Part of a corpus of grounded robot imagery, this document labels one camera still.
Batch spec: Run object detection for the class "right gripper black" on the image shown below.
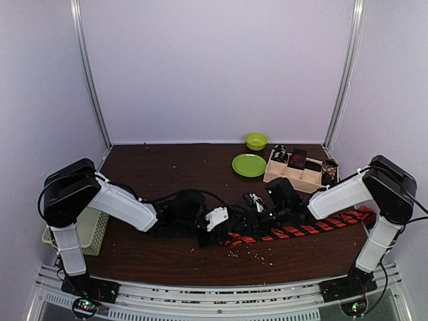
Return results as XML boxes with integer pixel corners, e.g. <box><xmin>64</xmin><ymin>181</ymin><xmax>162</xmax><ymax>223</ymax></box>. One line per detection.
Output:
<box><xmin>231</xmin><ymin>203</ymin><xmax>290</xmax><ymax>238</ymax></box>

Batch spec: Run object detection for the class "red navy striped tie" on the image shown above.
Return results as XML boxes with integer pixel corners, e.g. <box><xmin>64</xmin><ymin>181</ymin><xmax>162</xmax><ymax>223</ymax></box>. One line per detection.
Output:
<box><xmin>217</xmin><ymin>206</ymin><xmax>376</xmax><ymax>247</ymax></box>

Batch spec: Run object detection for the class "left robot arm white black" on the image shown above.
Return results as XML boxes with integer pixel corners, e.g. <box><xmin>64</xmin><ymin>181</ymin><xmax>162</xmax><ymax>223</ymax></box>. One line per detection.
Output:
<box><xmin>37</xmin><ymin>158</ymin><xmax>234</xmax><ymax>297</ymax></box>

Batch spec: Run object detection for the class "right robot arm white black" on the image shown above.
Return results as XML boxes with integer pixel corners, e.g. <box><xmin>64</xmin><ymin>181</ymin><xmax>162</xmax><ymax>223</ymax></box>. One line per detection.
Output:
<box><xmin>243</xmin><ymin>155</ymin><xmax>417</xmax><ymax>296</ymax></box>

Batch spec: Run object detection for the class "wooden compartment box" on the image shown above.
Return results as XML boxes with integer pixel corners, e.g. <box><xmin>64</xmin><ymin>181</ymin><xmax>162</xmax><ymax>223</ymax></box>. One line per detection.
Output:
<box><xmin>263</xmin><ymin>149</ymin><xmax>340</xmax><ymax>194</ymax></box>

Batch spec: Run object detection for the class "red navy rolled tie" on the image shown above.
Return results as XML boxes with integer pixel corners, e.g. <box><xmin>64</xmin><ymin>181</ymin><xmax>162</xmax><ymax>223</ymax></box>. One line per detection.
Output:
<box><xmin>288</xmin><ymin>148</ymin><xmax>307</xmax><ymax>170</ymax></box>

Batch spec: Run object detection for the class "brown patterned rolled tie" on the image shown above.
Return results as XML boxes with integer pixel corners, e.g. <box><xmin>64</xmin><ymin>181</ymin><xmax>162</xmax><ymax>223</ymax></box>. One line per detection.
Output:
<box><xmin>321</xmin><ymin>159</ymin><xmax>338</xmax><ymax>186</ymax></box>

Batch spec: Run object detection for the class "black white patterned rolled tie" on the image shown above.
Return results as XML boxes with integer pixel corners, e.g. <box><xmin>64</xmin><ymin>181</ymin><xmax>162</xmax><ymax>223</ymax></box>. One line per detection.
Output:
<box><xmin>271</xmin><ymin>144</ymin><xmax>288</xmax><ymax>164</ymax></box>

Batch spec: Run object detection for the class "green plate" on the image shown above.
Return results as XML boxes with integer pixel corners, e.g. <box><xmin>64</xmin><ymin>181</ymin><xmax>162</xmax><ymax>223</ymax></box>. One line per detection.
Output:
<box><xmin>231</xmin><ymin>154</ymin><xmax>267</xmax><ymax>178</ymax></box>

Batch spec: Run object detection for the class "green bowl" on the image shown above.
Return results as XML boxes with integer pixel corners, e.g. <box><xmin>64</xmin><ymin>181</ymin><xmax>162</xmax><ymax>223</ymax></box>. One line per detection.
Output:
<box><xmin>244</xmin><ymin>132</ymin><xmax>269</xmax><ymax>151</ymax></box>

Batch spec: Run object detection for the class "pale green perforated basket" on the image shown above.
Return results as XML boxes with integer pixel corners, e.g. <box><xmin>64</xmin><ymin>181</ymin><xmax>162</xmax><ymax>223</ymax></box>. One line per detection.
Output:
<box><xmin>41</xmin><ymin>207</ymin><xmax>110</xmax><ymax>256</ymax></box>

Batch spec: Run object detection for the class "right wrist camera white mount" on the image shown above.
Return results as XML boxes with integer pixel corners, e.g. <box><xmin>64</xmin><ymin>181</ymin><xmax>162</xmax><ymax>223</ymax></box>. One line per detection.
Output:
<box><xmin>242</xmin><ymin>193</ymin><xmax>268</xmax><ymax>213</ymax></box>

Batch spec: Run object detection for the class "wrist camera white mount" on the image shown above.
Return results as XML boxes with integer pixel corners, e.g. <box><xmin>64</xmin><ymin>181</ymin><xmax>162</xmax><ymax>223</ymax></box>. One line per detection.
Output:
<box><xmin>242</xmin><ymin>193</ymin><xmax>268</xmax><ymax>213</ymax></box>
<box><xmin>205</xmin><ymin>207</ymin><xmax>229</xmax><ymax>232</ymax></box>

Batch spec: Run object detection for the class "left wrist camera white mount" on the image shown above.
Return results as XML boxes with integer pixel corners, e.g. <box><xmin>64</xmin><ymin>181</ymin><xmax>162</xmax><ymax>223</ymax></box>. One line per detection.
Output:
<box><xmin>205</xmin><ymin>207</ymin><xmax>229</xmax><ymax>232</ymax></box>

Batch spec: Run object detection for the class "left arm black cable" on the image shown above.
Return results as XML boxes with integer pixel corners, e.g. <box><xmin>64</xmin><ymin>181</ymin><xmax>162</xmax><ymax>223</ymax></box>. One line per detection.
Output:
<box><xmin>140</xmin><ymin>189</ymin><xmax>235</xmax><ymax>210</ymax></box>

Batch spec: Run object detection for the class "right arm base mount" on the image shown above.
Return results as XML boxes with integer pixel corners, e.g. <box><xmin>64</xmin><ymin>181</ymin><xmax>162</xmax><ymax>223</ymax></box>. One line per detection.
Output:
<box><xmin>319</xmin><ymin>265</ymin><xmax>377</xmax><ymax>302</ymax></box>

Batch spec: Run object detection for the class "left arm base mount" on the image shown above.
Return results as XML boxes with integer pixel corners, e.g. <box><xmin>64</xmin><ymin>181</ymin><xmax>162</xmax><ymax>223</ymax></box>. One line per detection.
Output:
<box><xmin>61</xmin><ymin>269</ymin><xmax>120</xmax><ymax>304</ymax></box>

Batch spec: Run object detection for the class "right aluminium frame post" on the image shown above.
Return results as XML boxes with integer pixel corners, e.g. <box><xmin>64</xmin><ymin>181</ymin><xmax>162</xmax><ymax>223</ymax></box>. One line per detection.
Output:
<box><xmin>323</xmin><ymin>0</ymin><xmax>365</xmax><ymax>152</ymax></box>

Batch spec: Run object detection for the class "aluminium frame post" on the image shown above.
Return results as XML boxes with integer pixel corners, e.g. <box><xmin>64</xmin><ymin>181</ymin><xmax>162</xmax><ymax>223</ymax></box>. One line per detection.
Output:
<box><xmin>70</xmin><ymin>0</ymin><xmax>112</xmax><ymax>149</ymax></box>
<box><xmin>323</xmin><ymin>0</ymin><xmax>365</xmax><ymax>152</ymax></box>

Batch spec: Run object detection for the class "left aluminium frame post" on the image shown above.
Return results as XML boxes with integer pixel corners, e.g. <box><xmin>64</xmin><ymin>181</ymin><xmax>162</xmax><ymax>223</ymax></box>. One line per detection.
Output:
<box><xmin>70</xmin><ymin>0</ymin><xmax>112</xmax><ymax>149</ymax></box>

